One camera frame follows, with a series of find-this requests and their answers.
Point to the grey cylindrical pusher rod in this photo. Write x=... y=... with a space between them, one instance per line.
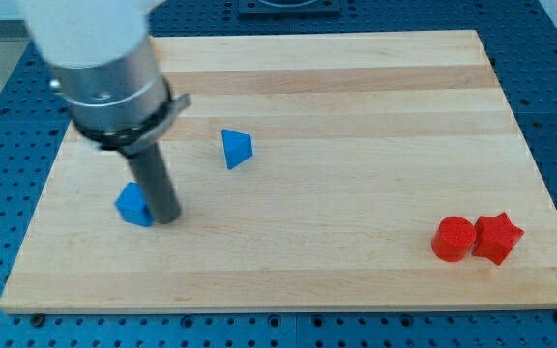
x=149 y=170

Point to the blue cube block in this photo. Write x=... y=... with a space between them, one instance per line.
x=132 y=206

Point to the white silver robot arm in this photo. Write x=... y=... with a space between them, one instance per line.
x=103 y=64

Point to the blue triangular prism block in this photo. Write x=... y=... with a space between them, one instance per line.
x=237 y=147

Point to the light wooden board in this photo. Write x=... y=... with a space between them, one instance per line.
x=362 y=143

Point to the red cylinder block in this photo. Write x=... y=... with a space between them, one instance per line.
x=453 y=239

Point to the red star block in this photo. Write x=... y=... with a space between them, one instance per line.
x=496 y=237

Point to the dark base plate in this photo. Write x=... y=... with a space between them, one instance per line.
x=251 y=8

